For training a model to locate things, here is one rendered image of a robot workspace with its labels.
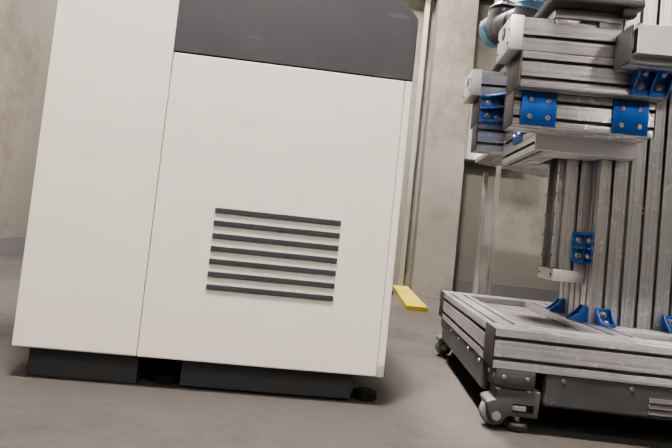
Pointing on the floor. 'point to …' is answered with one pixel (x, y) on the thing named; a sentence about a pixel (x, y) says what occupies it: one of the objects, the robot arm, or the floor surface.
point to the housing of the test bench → (99, 162)
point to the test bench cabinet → (275, 227)
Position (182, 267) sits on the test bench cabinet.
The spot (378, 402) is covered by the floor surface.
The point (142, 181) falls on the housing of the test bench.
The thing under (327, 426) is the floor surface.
